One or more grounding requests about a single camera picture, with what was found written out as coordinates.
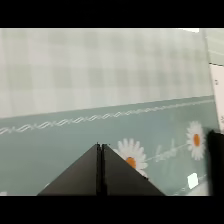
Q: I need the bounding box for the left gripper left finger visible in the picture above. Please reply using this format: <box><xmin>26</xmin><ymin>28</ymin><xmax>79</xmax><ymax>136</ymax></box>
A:
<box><xmin>37</xmin><ymin>142</ymin><xmax>101</xmax><ymax>197</ymax></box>

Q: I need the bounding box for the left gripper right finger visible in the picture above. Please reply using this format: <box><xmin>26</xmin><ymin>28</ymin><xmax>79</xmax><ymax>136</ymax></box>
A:
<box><xmin>101</xmin><ymin>143</ymin><xmax>166</xmax><ymax>197</ymax></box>

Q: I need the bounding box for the black garment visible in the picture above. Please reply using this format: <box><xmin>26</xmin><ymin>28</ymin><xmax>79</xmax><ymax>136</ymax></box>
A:
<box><xmin>206</xmin><ymin>129</ymin><xmax>224</xmax><ymax>197</ymax></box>

